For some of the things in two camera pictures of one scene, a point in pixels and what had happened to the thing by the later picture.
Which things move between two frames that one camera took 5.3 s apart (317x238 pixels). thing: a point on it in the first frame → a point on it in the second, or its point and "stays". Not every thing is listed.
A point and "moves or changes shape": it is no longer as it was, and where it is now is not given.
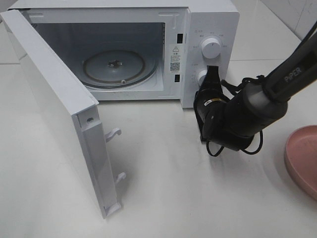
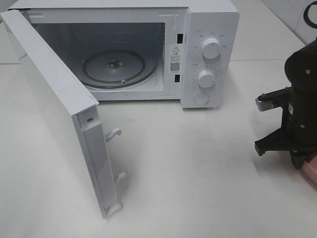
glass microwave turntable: [118, 68] stays
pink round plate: [301, 155] moves or changes shape
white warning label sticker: [176, 58] stays
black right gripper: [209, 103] → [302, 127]
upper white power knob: [211, 48] stays
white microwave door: [73, 110] stays
